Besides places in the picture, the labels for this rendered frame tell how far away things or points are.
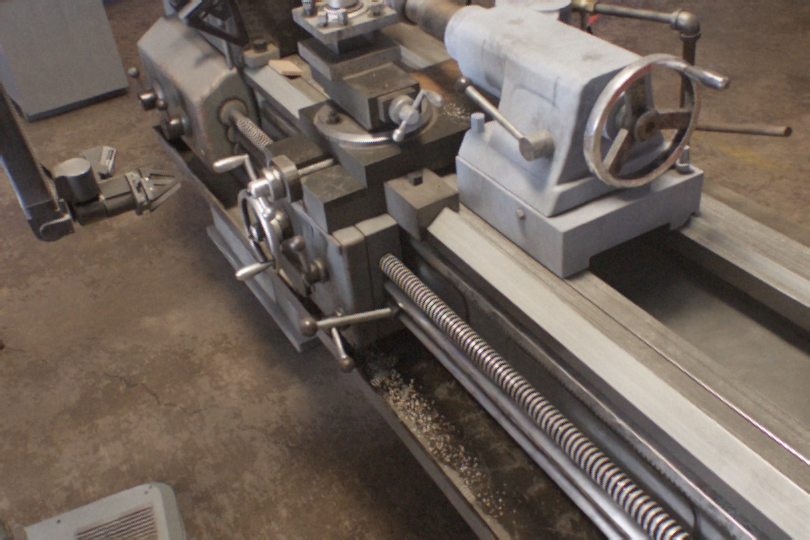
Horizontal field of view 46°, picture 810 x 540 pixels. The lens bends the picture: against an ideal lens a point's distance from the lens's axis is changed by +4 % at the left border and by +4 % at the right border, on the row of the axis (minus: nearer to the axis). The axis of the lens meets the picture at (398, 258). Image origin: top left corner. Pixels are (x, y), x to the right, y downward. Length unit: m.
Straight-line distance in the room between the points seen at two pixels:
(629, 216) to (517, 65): 0.33
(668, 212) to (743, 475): 0.56
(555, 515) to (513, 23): 0.92
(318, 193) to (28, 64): 2.76
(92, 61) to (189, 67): 1.86
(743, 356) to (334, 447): 1.22
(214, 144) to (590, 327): 1.43
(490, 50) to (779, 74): 2.69
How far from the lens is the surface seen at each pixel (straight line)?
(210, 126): 2.62
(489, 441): 1.95
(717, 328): 1.74
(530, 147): 1.59
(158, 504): 2.18
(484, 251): 1.70
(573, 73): 1.59
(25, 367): 3.11
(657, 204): 1.71
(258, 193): 1.92
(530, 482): 1.88
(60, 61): 4.52
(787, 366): 1.69
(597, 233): 1.64
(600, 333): 1.50
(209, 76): 2.62
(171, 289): 3.23
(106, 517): 2.20
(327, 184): 1.89
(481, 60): 1.78
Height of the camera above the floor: 1.82
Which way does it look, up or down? 35 degrees down
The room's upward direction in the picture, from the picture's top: 7 degrees counter-clockwise
